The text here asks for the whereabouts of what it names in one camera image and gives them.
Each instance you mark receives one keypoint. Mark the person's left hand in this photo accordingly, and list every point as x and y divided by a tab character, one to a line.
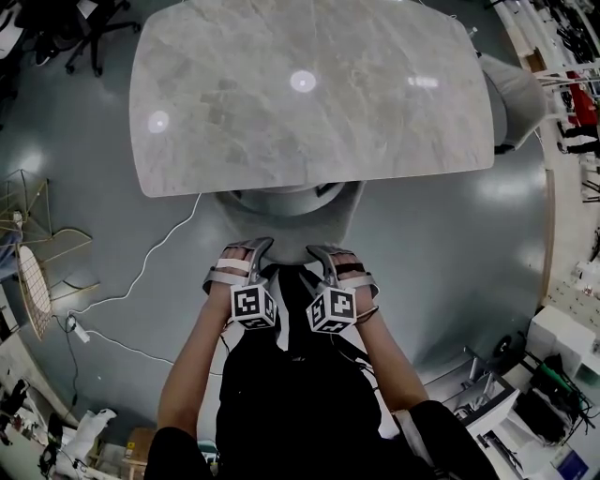
239	253

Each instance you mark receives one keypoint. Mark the grey chair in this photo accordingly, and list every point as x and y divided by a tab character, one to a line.
515	94
290	234

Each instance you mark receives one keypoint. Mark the black mesh office chair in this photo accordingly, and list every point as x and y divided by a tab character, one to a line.
94	28

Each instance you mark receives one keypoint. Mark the person's right forearm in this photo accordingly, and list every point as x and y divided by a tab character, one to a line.
389	356

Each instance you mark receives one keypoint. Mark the rack of dark shoes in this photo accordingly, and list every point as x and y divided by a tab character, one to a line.
576	33

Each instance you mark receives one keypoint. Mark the white plastic bag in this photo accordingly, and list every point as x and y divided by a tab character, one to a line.
91	429

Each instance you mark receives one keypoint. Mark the person's left forearm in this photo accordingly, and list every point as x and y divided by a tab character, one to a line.
197	356

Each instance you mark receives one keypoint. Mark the person's right hand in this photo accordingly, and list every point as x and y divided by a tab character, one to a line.
347	258

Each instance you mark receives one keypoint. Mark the grey marble table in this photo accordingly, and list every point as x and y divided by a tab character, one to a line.
304	140

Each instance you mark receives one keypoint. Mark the white desk with metal frame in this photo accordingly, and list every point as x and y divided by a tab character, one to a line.
497	412

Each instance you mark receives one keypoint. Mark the small black wheel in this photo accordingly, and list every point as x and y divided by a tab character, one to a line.
503	347

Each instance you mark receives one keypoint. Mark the brown cardboard box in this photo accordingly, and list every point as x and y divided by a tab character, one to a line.
138	445

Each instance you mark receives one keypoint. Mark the white power strip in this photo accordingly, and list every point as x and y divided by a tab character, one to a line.
82	334

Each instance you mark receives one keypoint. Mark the blue box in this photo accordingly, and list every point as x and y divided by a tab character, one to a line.
574	464

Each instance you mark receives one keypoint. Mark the thin wrist bangle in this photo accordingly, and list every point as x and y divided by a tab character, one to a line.
368	315

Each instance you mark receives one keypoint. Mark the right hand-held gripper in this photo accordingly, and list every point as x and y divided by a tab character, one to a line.
330	311

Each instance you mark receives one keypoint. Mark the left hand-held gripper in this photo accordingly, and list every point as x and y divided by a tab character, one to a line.
253	304

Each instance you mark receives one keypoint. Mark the white storage cabinet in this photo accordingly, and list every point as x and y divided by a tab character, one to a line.
558	335

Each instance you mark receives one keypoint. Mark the black equipment pile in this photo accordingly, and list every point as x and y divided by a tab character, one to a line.
553	412

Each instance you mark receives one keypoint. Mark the person's black clothing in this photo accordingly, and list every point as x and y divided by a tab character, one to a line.
290	398

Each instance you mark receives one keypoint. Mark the white box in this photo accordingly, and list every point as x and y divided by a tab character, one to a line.
10	33

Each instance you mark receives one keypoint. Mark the red cloth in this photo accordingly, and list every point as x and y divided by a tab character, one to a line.
581	98

